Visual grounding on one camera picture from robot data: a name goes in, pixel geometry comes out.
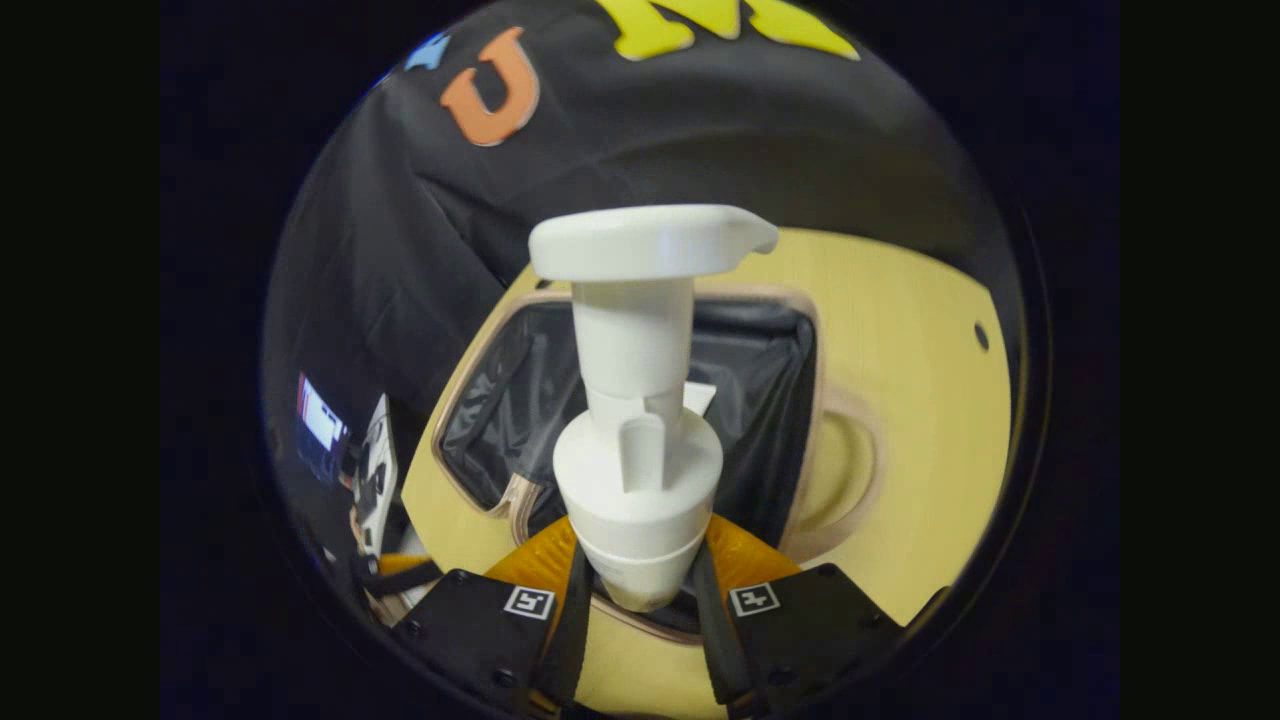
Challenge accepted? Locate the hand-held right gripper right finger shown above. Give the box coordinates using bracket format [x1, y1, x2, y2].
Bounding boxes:
[690, 515, 906, 716]

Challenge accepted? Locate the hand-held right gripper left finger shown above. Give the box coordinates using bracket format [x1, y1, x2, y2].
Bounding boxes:
[390, 515, 593, 706]

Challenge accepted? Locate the pink beige suitcase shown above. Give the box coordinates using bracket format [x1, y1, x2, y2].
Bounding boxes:
[432, 285, 881, 646]

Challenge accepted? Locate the white pump bottle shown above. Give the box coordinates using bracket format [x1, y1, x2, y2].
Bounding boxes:
[528, 205, 779, 613]

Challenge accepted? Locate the lit monitor screen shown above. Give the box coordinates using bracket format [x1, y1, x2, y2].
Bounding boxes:
[295, 373, 348, 483]

